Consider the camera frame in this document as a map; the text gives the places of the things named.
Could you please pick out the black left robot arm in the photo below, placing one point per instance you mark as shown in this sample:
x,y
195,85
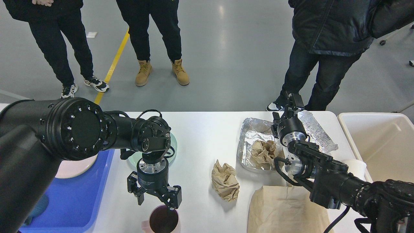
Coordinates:
x,y
36,136

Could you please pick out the beige plastic bin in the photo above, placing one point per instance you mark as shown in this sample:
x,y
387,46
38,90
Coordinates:
x,y
384,141

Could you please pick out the person in black at left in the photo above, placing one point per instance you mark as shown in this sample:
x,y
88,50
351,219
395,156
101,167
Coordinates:
x,y
51,21

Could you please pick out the teal mug yellow inside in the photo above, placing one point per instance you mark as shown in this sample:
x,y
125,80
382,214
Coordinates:
x,y
39,208

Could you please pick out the crumpled aluminium foil sheet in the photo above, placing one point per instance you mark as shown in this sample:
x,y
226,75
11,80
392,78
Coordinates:
x,y
316,133

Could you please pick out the pink plate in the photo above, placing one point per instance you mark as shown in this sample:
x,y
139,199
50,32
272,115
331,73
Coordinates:
x,y
70,169

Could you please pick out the person in black puffer jacket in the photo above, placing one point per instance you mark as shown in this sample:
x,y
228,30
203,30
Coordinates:
x,y
334,34

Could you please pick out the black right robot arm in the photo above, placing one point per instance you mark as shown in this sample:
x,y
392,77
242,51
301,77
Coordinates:
x,y
387,206

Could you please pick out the crumpled brown paper ball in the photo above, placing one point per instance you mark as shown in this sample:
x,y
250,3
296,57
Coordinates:
x,y
224,181

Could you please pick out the flat brown paper bag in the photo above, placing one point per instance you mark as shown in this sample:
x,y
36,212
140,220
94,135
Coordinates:
x,y
276,209

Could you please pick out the aluminium foil tray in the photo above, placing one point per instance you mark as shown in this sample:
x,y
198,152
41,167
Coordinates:
x,y
254,129

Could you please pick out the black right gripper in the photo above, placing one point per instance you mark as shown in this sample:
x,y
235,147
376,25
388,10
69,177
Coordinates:
x,y
289,128

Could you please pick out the white paper cup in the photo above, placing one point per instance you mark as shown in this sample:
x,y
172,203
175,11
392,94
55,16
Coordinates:
x,y
356,167

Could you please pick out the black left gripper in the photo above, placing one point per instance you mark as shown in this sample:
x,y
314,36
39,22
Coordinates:
x,y
154,179

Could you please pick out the mint green plate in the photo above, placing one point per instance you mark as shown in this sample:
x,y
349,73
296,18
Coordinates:
x,y
170,155

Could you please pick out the pink mug maroon inside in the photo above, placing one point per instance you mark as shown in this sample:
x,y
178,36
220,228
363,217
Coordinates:
x,y
162,220

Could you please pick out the blue plastic tray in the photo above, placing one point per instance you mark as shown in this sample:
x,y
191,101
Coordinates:
x,y
74,202

